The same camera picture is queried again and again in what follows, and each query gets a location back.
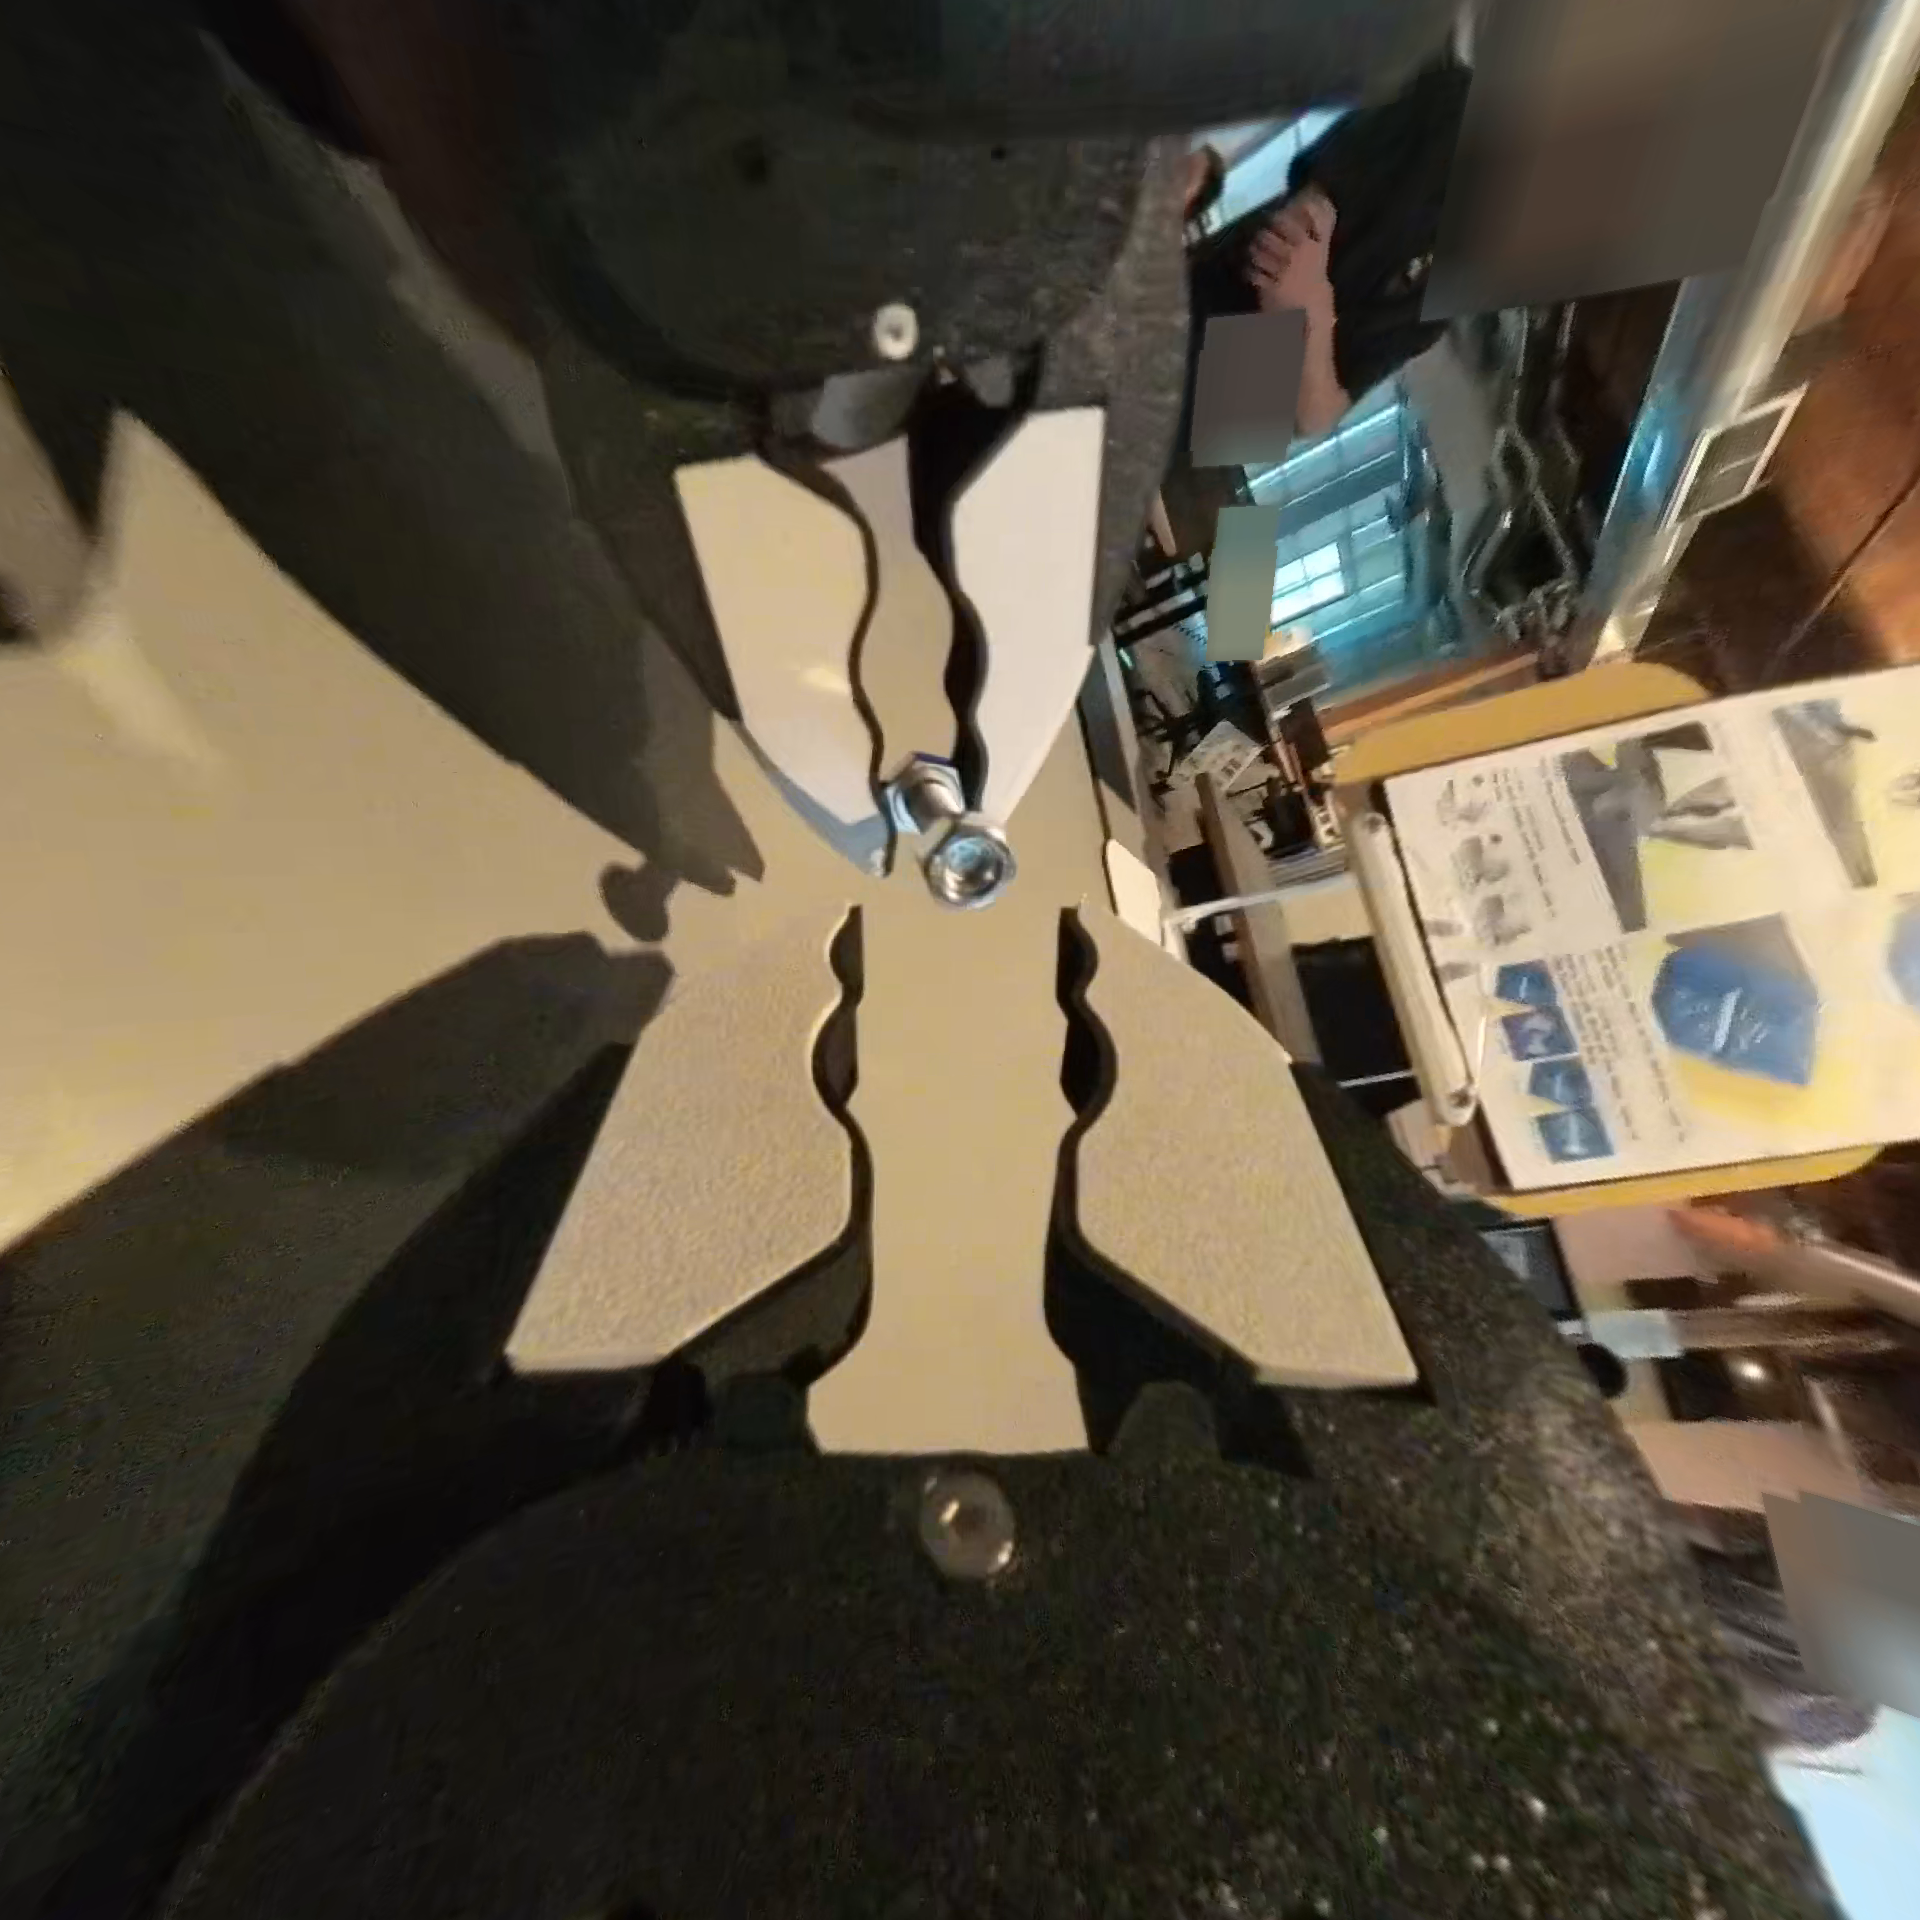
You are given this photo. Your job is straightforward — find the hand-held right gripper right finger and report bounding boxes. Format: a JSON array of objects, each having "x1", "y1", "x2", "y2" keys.
[{"x1": 1047, "y1": 900, "x2": 1423, "y2": 1390}]

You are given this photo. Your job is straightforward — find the silver ventilation duct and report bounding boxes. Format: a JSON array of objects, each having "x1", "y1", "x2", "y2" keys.
[{"x1": 1574, "y1": 0, "x2": 1920, "y2": 657}]

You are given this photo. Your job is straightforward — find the silver hex nut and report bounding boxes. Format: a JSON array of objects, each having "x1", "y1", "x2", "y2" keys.
[{"x1": 915, "y1": 815, "x2": 1021, "y2": 911}]

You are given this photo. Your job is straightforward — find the instruction poster board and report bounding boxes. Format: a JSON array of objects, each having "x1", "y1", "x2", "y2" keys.
[{"x1": 1328, "y1": 657, "x2": 1920, "y2": 1211}]

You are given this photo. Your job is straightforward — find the grey flat panel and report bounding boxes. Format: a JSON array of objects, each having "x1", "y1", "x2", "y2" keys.
[{"x1": 1199, "y1": 499, "x2": 1278, "y2": 664}]

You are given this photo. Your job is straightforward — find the silver hex bolt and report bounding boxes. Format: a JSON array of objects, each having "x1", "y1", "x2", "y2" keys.
[{"x1": 880, "y1": 759, "x2": 993, "y2": 900}]

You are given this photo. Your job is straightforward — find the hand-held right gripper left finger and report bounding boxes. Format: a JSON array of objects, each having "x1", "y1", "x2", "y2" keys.
[{"x1": 499, "y1": 900, "x2": 880, "y2": 1390}]

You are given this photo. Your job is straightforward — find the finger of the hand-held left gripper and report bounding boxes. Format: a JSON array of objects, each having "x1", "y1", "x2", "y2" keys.
[
  {"x1": 673, "y1": 374, "x2": 903, "y2": 877},
  {"x1": 903, "y1": 395, "x2": 1117, "y2": 822}
]

